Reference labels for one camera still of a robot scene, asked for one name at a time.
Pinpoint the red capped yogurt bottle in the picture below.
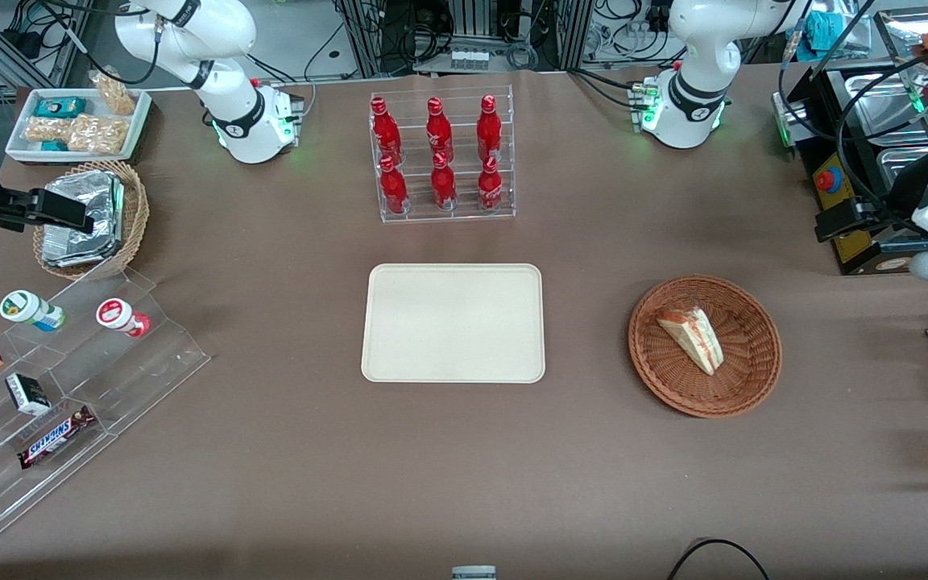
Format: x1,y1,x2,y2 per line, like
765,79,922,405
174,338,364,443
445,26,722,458
95,297,151,338

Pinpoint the green capped yogurt bottle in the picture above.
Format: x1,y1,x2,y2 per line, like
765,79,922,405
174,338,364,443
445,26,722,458
0,289,66,333

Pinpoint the teal cloth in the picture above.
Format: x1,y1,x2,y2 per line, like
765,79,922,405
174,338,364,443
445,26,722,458
801,10,845,51

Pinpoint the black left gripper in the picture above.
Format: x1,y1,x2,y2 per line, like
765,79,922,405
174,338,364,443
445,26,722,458
815,147,928,244

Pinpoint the silver foil wrapped pack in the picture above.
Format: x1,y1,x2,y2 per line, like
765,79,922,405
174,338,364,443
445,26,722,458
42,170,126,269

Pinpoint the white rectangular snack tray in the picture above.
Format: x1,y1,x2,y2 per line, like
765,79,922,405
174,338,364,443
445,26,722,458
6,87,153,165

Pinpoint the black cable loop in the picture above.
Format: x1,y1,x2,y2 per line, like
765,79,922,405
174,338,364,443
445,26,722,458
667,537,770,580

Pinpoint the clear acrylic step display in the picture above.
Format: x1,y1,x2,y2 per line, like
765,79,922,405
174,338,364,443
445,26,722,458
0,268,212,549

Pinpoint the metal food pan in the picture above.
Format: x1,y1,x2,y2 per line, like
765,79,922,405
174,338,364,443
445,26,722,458
841,71,928,147

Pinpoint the snickers chocolate bar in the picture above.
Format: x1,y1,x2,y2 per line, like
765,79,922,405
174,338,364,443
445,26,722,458
17,404,97,470

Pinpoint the triangle sandwich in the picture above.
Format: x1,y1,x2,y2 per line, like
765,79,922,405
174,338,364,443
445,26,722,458
657,306,725,377

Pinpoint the teal snack box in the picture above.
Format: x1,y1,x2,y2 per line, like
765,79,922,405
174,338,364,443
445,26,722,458
35,97,87,119

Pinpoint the bagged rice cracker snack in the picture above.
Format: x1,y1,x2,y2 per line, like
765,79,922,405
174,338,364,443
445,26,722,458
89,70,137,116
24,116,72,145
68,114,130,155

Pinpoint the clear acrylic bottle rack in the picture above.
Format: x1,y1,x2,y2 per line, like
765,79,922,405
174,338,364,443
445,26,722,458
368,85,517,225

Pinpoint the black control box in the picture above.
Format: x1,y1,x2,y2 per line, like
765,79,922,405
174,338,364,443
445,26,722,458
771,63,928,276

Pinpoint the small black white box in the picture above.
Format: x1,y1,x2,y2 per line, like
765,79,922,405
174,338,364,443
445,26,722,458
5,372,52,417

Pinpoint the light wicker basket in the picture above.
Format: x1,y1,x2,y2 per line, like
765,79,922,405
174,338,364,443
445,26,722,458
32,160,151,281

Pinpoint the red cola bottle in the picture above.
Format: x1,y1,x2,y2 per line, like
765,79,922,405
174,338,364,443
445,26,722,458
371,97,403,167
379,155,409,215
476,94,502,164
478,155,504,212
430,152,458,212
426,97,454,165

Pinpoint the round brown wicker basket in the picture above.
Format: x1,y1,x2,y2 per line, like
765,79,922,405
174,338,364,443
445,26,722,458
628,275,783,419

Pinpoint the cream rectangular plastic tray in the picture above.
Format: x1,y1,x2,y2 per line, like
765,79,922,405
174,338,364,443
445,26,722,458
361,263,547,384

